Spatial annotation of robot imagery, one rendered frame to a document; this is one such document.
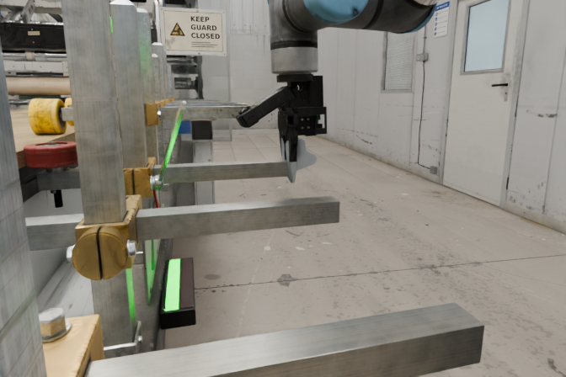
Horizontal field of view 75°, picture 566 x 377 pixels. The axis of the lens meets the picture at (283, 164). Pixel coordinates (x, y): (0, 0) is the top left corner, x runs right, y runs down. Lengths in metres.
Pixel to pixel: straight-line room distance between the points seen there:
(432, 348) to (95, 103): 0.35
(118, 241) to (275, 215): 0.19
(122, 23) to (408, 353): 0.58
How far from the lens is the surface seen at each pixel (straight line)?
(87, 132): 0.40
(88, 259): 0.41
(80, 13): 0.41
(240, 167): 0.70
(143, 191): 0.64
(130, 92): 0.65
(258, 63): 9.37
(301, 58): 0.69
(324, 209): 0.49
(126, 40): 0.65
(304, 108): 0.70
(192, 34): 2.96
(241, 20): 9.46
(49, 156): 0.70
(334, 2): 0.58
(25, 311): 0.20
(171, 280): 0.63
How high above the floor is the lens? 0.99
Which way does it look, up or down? 11 degrees down
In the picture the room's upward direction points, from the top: straight up
